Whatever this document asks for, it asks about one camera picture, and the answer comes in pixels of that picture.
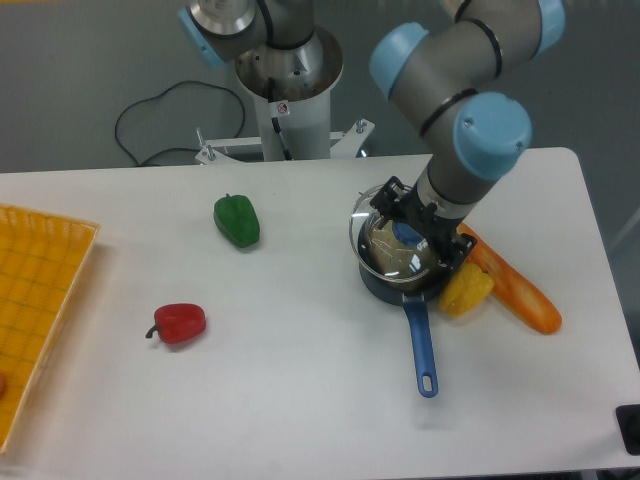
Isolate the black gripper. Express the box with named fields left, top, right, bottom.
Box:
left=369, top=176, right=477, bottom=273

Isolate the glass pot lid blue knob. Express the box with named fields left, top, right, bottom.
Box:
left=349, top=185, right=445, bottom=286

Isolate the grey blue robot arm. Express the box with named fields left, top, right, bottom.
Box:
left=179, top=1, right=565, bottom=260

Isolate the bagged brown bread slice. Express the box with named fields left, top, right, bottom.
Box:
left=359, top=219, right=444, bottom=291

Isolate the yellow bell pepper toy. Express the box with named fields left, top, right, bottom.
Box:
left=438, top=262, right=495, bottom=318

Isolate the orange baguette toy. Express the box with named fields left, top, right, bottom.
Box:
left=457, top=223, right=563, bottom=335

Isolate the green bell pepper toy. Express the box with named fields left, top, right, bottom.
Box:
left=213, top=194, right=261, bottom=249

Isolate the red bell pepper toy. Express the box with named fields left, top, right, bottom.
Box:
left=145, top=303, right=206, bottom=345

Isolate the black device at table edge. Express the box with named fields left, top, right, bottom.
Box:
left=615, top=404, right=640, bottom=456

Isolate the yellow plastic basket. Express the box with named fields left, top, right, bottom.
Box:
left=1, top=204, right=100, bottom=452

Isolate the blue handled saucepan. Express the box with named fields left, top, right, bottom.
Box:
left=359, top=266, right=451, bottom=398

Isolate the black cable on floor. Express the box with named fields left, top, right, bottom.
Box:
left=114, top=80, right=247, bottom=168

